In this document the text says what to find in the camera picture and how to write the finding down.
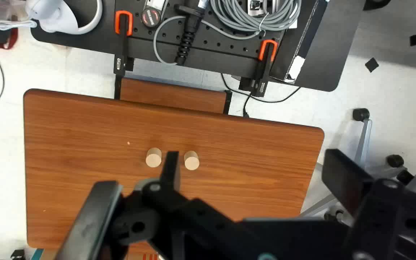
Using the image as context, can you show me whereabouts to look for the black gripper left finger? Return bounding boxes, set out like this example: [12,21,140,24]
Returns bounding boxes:
[158,150,183,194]

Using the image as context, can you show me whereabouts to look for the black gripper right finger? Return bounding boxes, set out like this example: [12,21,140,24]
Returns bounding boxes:
[320,147,375,216]

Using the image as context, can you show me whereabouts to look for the short wooden cylinder block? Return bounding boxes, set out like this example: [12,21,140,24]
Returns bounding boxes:
[144,147,164,170]
[181,150,202,171]

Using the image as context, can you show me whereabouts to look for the wooden lower table shelf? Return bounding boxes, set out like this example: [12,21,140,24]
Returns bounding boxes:
[118,76,232,115]

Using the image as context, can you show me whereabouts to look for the orange and black bar clamp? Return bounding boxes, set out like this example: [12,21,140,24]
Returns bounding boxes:
[236,37,280,96]
[112,8,135,100]

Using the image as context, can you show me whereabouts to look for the black perforated mounting board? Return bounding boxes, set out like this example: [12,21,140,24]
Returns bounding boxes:
[30,0,314,80]

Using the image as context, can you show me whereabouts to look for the dark grey flat panel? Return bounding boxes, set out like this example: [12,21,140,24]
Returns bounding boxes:
[270,0,366,92]

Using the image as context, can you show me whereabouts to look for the red and black round knob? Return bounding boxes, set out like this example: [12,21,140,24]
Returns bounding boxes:
[140,7,161,27]

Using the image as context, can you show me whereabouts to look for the white plastic object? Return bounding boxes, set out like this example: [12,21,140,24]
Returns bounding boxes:
[25,0,105,35]

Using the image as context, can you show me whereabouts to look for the clear plastic bag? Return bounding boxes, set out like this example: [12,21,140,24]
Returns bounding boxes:
[0,0,38,33]

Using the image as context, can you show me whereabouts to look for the black cable under mounting board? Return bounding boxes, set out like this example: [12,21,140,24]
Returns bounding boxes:
[219,70,303,118]

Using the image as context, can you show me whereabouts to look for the white cable tag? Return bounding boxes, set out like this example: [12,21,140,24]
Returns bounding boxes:
[285,54,307,80]

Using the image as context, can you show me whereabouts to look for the black ribbed cable strain relief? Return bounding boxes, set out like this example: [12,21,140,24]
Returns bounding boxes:
[173,4,207,66]

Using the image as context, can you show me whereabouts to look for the grey coiled cable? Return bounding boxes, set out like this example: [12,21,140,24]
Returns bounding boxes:
[151,0,301,66]

